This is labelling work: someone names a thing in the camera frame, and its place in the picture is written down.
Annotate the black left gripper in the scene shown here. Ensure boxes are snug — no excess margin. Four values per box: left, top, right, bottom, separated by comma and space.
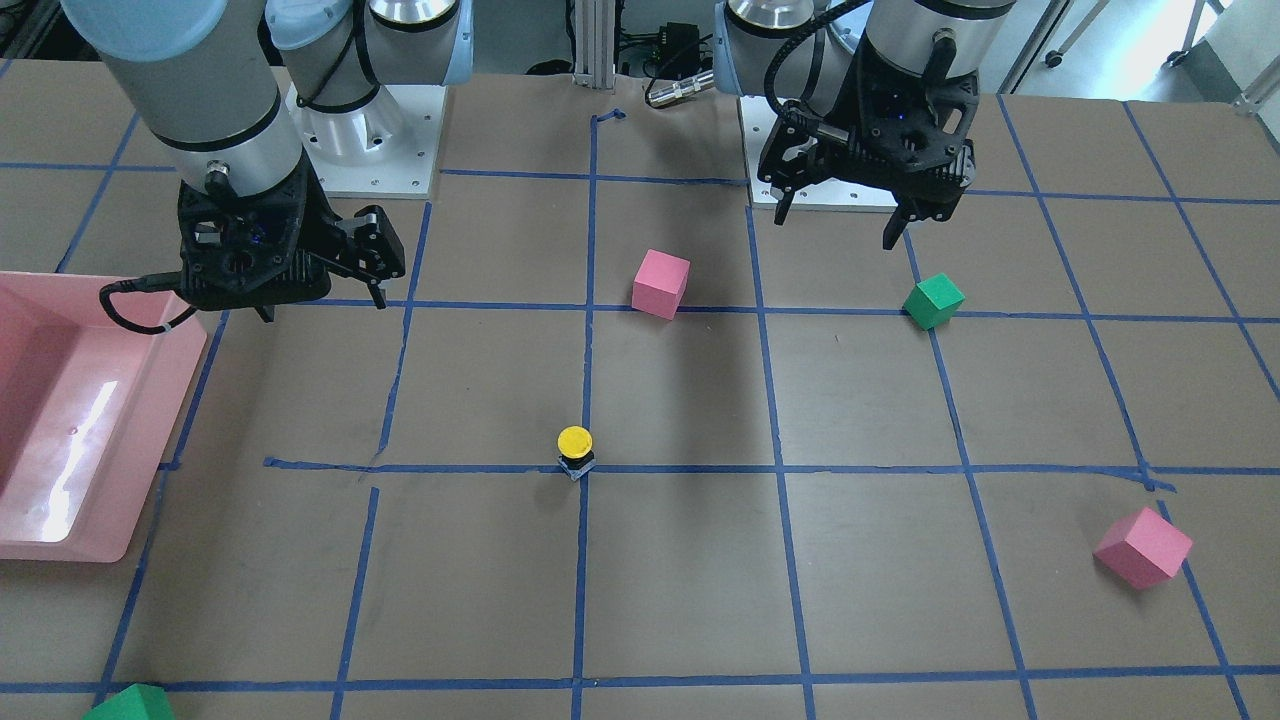
758, 60, 920, 251

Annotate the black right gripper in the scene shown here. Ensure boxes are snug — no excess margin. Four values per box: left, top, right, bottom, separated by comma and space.
252, 160, 406, 324

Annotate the yellow push button switch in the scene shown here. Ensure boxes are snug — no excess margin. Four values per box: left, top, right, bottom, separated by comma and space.
556, 425, 596, 482

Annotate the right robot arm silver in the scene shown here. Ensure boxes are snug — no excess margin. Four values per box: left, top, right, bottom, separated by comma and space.
61, 1, 474, 334

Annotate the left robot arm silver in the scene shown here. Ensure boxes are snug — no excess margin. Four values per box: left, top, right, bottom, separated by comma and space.
712, 1, 1012, 250

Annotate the green cube near base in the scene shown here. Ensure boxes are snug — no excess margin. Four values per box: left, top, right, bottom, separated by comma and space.
902, 273, 966, 331

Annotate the pink cube near bases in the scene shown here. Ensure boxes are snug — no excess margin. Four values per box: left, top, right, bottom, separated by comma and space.
630, 249, 691, 322

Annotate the pink plastic bin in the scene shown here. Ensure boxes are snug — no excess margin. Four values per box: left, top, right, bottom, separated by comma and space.
1, 272, 207, 562

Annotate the green cube far corner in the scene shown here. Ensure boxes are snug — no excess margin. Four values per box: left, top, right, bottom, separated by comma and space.
82, 684, 177, 720

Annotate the pink cube near edge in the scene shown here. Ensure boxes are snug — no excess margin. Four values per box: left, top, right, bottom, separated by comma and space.
1093, 507, 1194, 591

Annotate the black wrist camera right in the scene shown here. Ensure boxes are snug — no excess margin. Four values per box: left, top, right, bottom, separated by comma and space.
177, 170, 332, 311

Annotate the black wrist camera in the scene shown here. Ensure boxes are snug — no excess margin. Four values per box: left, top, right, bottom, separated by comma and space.
877, 70, 980, 227
177, 170, 332, 311

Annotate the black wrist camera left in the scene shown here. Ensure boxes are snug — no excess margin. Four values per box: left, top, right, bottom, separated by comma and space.
877, 70, 980, 227

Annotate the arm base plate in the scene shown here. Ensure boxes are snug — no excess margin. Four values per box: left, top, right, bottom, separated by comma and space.
285, 85, 448, 199
739, 96, 896, 214

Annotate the aluminium frame post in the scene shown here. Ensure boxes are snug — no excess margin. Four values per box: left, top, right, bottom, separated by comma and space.
571, 0, 620, 92

